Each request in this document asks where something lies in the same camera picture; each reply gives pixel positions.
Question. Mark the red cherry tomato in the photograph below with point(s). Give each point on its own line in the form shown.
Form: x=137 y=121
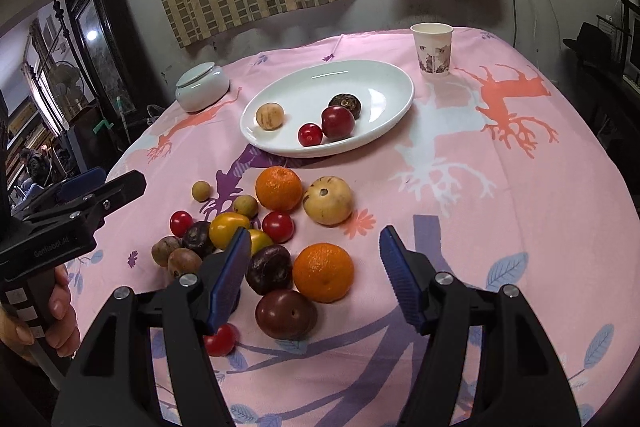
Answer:
x=180 y=223
x=310 y=135
x=221 y=341
x=277 y=227

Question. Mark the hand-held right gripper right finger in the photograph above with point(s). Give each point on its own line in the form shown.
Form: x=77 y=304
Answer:
x=400 y=282

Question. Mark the dark framed cabinet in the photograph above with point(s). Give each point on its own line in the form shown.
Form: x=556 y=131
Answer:
x=95 y=32

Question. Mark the orange mandarin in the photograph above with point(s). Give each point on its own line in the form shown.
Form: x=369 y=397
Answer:
x=323 y=273
x=278 y=188

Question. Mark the white oval plate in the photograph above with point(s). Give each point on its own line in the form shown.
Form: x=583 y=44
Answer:
x=360 y=79

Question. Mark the small brownish pink fruit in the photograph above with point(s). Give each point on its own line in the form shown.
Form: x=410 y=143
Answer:
x=184 y=263
x=164 y=251

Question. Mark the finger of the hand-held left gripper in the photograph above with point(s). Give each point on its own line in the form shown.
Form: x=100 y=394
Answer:
x=80 y=189
x=125 y=187

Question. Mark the dark purple water chestnut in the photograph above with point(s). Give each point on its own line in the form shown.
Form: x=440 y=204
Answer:
x=198 y=238
x=270 y=269
x=347 y=102

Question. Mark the red plum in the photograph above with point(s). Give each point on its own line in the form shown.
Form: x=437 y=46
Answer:
x=338 y=123

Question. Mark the standing fan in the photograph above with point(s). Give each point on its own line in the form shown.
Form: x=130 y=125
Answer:
x=65 y=82

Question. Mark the dark brownish plum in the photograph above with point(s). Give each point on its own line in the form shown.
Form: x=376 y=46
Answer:
x=285 y=314

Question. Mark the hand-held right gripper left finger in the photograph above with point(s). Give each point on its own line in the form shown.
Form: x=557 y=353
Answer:
x=231 y=279

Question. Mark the person's left hand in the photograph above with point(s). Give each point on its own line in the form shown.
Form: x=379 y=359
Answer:
x=61 y=304

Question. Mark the small tan round fruit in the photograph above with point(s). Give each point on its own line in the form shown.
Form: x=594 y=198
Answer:
x=270 y=116

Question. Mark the small tan longan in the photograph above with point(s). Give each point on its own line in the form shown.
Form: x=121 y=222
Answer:
x=245 y=206
x=201 y=191

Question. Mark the pink printed tablecloth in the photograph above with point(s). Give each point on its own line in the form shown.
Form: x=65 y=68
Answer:
x=450 y=232

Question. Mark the yellow tomato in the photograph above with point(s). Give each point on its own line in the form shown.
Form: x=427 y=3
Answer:
x=226 y=229
x=261 y=241

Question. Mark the black hat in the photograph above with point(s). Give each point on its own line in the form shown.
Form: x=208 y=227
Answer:
x=590 y=43

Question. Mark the white lidded ceramic jar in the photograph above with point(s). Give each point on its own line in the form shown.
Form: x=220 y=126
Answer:
x=202 y=89

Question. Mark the printed paper cup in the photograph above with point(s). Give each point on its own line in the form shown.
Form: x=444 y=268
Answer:
x=432 y=49

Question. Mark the tan speckled round fruit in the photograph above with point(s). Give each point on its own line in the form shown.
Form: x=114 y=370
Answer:
x=327 y=202

